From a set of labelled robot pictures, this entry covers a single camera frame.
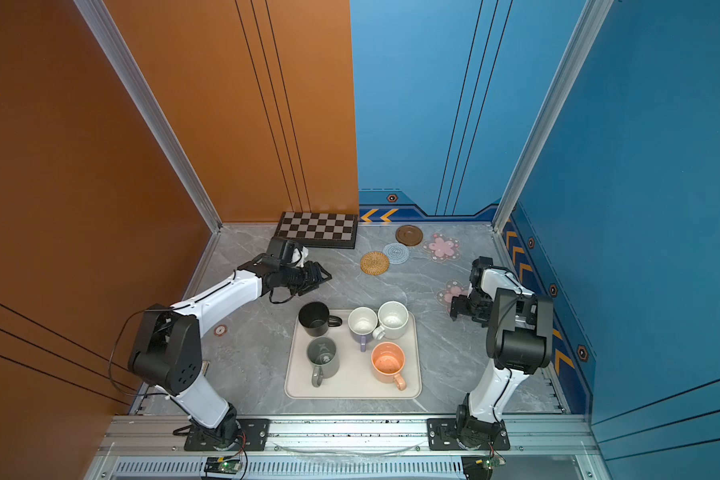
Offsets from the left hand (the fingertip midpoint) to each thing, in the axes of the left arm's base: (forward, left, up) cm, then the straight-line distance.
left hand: (328, 276), depth 89 cm
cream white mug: (-8, -20, -10) cm, 24 cm away
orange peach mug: (-20, -18, -11) cm, 30 cm away
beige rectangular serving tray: (-26, -9, -14) cm, 30 cm away
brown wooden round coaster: (+28, -28, -12) cm, 41 cm away
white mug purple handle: (-10, -11, -10) cm, 18 cm away
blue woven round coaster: (+20, -23, -13) cm, 33 cm away
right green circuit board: (-44, -42, -12) cm, 62 cm away
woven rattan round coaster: (+15, -14, -13) cm, 24 cm away
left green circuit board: (-45, +23, -14) cm, 53 cm away
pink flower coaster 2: (+22, -40, -12) cm, 47 cm away
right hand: (-7, -43, -12) cm, 46 cm away
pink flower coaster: (+5, -42, -13) cm, 44 cm away
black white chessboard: (+29, +8, -9) cm, 32 cm away
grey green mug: (-20, +1, -10) cm, 22 cm away
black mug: (-9, +4, -10) cm, 14 cm away
